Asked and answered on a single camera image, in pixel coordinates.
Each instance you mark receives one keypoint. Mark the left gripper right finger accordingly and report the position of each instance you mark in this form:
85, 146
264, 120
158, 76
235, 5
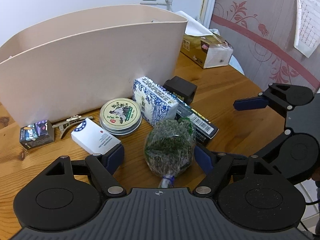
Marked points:
217, 168

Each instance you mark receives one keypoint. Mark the long black barcode box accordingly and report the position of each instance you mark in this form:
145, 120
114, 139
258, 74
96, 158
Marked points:
205, 130

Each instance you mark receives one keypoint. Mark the round metal tin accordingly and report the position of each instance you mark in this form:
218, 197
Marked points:
120, 116

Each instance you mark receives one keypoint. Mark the beige plastic storage bin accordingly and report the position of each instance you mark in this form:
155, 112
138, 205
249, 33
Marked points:
76, 62

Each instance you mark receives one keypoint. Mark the small dark printed box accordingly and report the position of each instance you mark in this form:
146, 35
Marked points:
37, 134

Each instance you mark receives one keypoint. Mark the small black cube box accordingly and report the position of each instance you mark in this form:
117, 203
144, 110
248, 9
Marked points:
181, 88

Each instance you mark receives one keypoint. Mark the grey hair clip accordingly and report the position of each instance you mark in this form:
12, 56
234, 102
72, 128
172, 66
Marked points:
64, 126

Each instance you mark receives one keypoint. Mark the light blue blanket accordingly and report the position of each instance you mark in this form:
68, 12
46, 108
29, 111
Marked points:
236, 65

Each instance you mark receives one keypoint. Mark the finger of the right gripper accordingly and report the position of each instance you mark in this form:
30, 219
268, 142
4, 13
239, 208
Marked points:
273, 153
259, 102

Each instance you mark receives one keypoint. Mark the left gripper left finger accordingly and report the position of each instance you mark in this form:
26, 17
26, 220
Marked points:
101, 169

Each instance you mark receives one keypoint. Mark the small white box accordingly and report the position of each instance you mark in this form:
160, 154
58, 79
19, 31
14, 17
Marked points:
93, 138

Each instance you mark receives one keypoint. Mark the bag of dried herbs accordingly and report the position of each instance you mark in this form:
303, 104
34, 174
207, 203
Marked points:
169, 149

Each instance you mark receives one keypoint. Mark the blue white patterned box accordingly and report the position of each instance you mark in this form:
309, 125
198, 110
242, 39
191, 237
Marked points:
155, 102

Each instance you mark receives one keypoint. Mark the gold tissue box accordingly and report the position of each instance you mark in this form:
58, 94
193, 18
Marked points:
206, 49

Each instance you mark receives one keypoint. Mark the white wall calendar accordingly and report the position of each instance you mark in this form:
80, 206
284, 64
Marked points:
307, 27

